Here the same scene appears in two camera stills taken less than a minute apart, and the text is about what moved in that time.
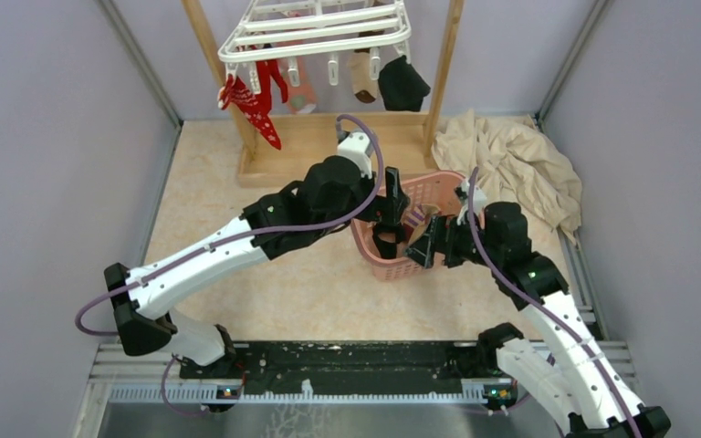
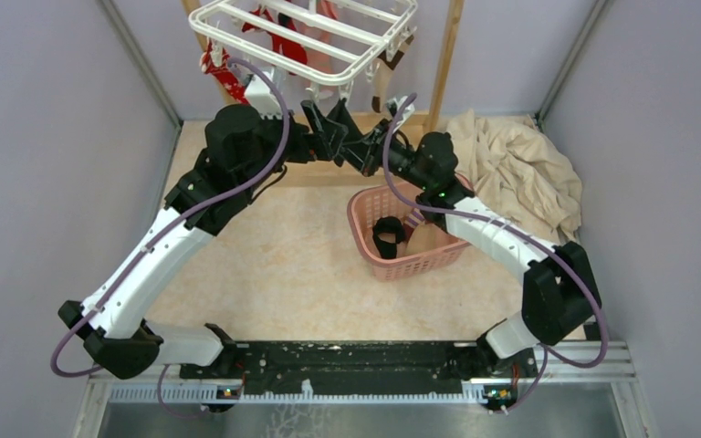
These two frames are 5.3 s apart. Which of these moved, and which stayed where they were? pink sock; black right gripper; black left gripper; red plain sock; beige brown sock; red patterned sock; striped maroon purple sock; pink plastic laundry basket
Moved: red patterned sock; pink sock; black left gripper; beige brown sock; black right gripper; red plain sock
Stayed: pink plastic laundry basket; striped maroon purple sock
